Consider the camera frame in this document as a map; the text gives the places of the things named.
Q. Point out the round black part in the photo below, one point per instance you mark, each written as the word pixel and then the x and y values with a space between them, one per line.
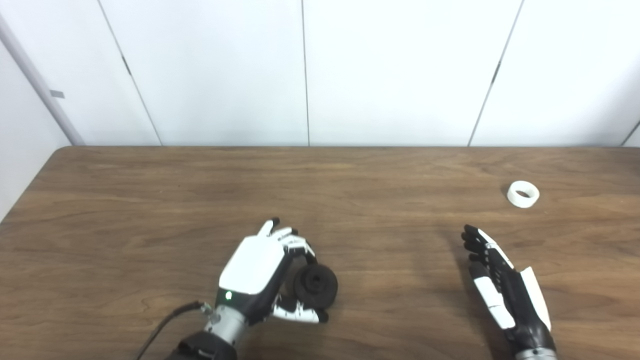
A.
pixel 320 290

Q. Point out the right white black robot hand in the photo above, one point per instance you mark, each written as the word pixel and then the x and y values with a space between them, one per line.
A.
pixel 520 305

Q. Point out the small grey wall tag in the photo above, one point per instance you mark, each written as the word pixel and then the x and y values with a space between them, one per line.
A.
pixel 57 94

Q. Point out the grey wall corner post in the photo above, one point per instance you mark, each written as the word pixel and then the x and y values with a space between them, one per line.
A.
pixel 40 82

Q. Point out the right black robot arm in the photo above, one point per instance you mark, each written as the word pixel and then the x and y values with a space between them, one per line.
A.
pixel 536 355

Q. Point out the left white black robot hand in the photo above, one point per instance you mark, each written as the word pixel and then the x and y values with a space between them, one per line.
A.
pixel 252 265

